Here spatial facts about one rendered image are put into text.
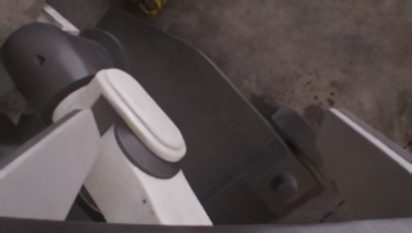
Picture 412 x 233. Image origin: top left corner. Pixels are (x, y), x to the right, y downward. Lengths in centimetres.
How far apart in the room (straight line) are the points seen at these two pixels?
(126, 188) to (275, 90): 46
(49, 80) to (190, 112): 27
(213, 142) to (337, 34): 44
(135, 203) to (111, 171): 6
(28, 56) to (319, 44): 65
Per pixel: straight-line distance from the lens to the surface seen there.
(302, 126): 45
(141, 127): 34
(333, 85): 66
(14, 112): 104
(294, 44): 64
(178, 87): 48
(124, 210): 36
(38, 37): 47
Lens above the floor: 62
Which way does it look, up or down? 76 degrees down
